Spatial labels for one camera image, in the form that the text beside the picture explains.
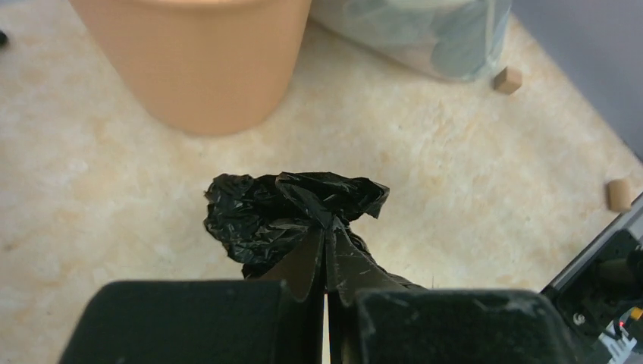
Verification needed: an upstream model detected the wooden cylinder block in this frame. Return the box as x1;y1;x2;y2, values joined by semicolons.
607;178;632;213

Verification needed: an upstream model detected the large translucent trash bag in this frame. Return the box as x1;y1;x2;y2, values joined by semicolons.
309;0;512;82

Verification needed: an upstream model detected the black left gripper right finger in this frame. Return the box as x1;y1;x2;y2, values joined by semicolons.
325;227;578;363

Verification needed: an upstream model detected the black trash bag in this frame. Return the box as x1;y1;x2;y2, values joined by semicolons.
203;172;428;293

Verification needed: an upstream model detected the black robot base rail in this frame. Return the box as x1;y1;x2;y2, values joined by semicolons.
542;196;642;363

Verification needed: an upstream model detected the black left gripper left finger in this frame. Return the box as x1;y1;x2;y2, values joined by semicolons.
60;228;325;363

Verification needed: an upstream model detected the orange plastic trash bin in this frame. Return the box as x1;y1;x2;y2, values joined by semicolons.
72;0;310;135

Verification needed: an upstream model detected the wooden cube block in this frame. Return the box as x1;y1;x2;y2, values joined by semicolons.
493;67;522;95

